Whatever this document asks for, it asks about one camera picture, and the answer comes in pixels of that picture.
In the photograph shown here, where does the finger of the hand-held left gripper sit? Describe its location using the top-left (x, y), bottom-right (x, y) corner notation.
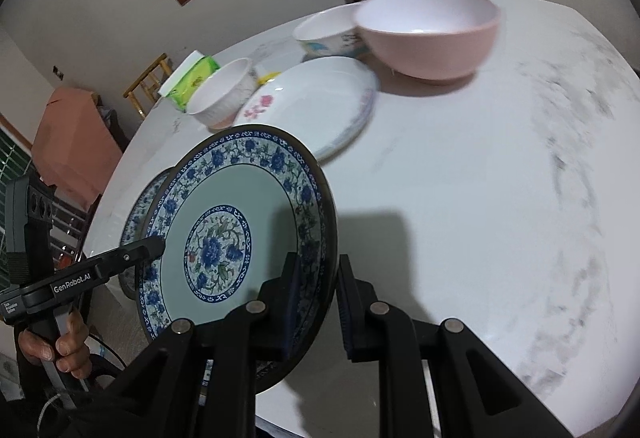
top-left (94, 236), bottom-right (166, 280)

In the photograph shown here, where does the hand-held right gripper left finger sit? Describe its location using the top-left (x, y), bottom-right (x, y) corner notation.
top-left (100, 252), bottom-right (303, 438)

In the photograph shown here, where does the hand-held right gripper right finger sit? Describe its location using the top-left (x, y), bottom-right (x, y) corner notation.
top-left (339, 254), bottom-right (574, 438)

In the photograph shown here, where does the blue floral plate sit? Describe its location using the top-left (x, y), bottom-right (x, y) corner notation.
top-left (119, 167), bottom-right (177, 300)
top-left (135, 123), bottom-right (339, 394)

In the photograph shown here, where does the white ribbed bowl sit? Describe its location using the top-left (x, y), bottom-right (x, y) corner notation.
top-left (186, 58), bottom-right (259, 129)

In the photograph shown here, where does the white plate with pink flower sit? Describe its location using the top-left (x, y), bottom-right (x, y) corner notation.
top-left (234, 56), bottom-right (379, 165)

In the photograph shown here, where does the pink bowl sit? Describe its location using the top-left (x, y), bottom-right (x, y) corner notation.
top-left (354, 0), bottom-right (501, 85)

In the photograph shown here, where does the person's left hand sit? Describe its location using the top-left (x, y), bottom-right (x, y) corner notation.
top-left (17, 307), bottom-right (93, 381)

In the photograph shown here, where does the green window grille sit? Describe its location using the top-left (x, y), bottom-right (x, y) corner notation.
top-left (0, 115), bottom-right (34, 183)

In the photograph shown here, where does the bamboo chair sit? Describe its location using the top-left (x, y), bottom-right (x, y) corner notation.
top-left (123, 52), bottom-right (174, 120)

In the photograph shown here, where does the green tissue pack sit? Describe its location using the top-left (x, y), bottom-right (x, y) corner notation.
top-left (159, 50), bottom-right (221, 113)

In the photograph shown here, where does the white cartoon print bowl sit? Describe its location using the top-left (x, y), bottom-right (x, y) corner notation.
top-left (292, 2), bottom-right (372, 64)

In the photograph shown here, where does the white cable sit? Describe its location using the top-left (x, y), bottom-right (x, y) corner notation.
top-left (36, 343), bottom-right (101, 421)

